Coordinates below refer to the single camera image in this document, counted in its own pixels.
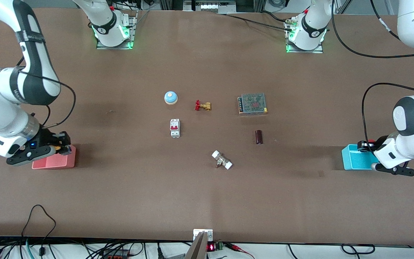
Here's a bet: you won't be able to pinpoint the pink plastic box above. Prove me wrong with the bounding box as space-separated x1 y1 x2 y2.
32 145 77 170

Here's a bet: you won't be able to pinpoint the blue plastic box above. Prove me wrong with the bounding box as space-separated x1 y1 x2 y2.
341 144 381 171

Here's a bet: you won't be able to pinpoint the metal mesh power supply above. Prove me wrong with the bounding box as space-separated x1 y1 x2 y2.
238 93 268 116

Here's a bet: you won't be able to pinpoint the metal fitting white ends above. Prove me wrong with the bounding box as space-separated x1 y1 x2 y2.
211 150 234 171

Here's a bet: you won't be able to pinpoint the red clip lead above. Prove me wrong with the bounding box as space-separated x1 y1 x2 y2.
226 243 255 259

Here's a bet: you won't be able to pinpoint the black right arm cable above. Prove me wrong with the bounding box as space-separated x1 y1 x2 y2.
16 57 77 129

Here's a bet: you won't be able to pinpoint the black looped table cable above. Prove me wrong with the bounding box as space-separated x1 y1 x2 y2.
21 204 57 238

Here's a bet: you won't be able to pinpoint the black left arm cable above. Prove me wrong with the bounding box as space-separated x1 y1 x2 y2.
331 0 414 156

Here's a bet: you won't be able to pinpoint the black coiled edge cable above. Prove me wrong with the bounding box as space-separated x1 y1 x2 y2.
341 244 376 255

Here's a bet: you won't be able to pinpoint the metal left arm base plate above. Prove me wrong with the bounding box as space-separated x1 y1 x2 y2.
285 18 325 54

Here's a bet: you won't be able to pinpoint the white circuit breaker red switch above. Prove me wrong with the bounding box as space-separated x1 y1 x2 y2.
170 118 181 138

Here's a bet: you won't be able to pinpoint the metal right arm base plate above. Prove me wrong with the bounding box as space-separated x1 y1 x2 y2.
96 10 138 50

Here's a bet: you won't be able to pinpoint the brass valve red handle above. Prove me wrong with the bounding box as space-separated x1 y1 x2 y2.
194 100 212 112

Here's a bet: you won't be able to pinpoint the grey camera mount bar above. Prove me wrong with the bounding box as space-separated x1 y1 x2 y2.
184 232 208 259

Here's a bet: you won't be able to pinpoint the black cable to arm base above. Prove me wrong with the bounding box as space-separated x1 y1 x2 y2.
224 10 294 32

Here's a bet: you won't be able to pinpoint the white bracket plate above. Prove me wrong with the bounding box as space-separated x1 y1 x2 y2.
193 229 214 242

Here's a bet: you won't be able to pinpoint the aluminium frame structure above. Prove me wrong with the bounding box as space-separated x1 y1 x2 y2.
183 0 237 14

